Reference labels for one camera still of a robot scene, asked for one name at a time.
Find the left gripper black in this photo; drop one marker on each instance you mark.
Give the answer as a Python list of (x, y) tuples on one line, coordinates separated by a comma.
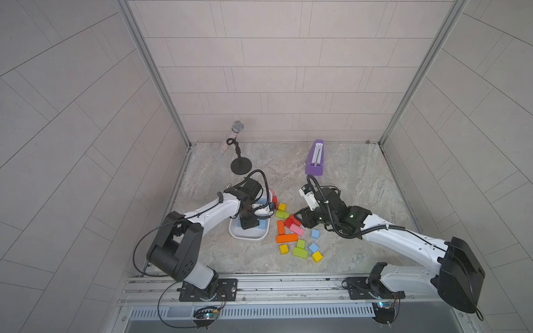
[(250, 223)]

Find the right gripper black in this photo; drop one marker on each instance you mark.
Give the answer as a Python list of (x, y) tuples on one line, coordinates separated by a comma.
[(306, 218)]

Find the blue block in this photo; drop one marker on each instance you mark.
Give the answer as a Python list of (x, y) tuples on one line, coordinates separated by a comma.
[(263, 224)]

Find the white plastic tray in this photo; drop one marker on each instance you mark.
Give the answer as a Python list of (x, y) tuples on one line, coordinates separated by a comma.
[(252, 234)]

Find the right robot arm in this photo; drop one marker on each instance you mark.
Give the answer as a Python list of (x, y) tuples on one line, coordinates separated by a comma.
[(448, 269)]

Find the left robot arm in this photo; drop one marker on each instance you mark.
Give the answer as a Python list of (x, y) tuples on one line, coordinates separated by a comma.
[(177, 243)]

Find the blue cube right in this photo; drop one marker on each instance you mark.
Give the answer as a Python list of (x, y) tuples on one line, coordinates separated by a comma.
[(315, 234)]

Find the blue cube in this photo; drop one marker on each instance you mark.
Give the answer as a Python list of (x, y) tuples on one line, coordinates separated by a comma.
[(315, 234), (313, 247)]

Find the black microphone stand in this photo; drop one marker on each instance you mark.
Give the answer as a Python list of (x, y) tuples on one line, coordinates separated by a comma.
[(240, 165)]

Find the green block upper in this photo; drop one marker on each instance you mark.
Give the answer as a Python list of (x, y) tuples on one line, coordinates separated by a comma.
[(281, 215)]

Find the green block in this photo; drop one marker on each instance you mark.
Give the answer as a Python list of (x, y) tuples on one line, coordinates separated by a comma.
[(281, 215), (300, 253)]

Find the blue cube front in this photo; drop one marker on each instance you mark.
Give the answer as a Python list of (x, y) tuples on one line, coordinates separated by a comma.
[(313, 247)]

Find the pink block centre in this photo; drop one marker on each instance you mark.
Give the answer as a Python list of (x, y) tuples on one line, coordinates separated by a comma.
[(297, 230)]

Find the red block centre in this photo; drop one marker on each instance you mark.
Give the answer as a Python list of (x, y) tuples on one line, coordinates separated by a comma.
[(291, 220)]

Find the yellow cube front right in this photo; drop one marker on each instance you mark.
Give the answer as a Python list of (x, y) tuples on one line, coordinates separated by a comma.
[(317, 256)]

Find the short orange block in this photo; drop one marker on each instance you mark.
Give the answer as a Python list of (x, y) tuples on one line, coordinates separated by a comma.
[(281, 227)]

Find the long orange block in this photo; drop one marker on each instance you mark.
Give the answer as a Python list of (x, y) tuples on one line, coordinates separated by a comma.
[(286, 238)]

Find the green block front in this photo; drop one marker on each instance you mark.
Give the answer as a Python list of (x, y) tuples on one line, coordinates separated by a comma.
[(300, 253)]

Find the purple metronome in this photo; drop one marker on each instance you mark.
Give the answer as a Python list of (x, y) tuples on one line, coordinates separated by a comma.
[(315, 162)]

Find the yellow cube front left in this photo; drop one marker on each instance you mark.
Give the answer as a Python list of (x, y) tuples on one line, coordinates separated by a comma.
[(284, 249)]

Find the rhinestone silver microphone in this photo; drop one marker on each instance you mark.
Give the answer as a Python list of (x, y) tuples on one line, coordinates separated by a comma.
[(237, 128)]

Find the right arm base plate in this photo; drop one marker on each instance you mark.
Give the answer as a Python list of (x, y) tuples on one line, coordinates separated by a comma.
[(363, 288)]

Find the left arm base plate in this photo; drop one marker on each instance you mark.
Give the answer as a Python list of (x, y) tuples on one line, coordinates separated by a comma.
[(218, 291)]

